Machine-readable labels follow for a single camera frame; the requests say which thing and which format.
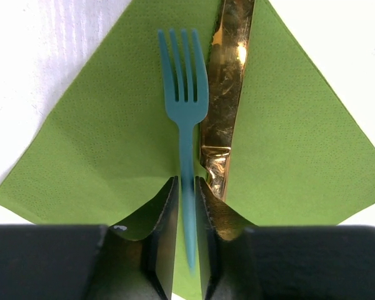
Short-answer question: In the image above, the teal plastic fork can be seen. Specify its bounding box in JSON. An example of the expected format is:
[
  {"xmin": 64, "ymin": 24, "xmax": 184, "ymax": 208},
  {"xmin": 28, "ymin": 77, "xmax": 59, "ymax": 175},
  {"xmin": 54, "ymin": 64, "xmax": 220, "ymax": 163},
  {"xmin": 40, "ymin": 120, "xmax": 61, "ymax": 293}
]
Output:
[{"xmin": 157, "ymin": 29, "xmax": 209, "ymax": 273}]

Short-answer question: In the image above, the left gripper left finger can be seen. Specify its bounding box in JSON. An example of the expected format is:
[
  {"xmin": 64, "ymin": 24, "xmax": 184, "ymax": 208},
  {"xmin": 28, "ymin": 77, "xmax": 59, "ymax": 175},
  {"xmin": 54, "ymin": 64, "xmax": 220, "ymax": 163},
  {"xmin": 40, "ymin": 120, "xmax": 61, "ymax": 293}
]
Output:
[{"xmin": 85, "ymin": 176, "xmax": 179, "ymax": 299}]

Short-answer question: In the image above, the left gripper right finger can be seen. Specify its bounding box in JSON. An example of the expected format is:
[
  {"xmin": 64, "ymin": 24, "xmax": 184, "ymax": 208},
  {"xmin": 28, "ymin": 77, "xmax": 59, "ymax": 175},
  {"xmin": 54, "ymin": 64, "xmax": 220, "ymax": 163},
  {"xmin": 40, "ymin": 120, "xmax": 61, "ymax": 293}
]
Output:
[{"xmin": 194, "ymin": 175, "xmax": 294, "ymax": 300}]

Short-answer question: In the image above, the gold knife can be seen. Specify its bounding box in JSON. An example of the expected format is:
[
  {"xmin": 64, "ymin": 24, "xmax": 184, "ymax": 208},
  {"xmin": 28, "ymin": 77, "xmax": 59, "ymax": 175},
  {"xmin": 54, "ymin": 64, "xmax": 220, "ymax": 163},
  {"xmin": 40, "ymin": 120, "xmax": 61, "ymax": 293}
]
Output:
[{"xmin": 200, "ymin": 1, "xmax": 255, "ymax": 203}]

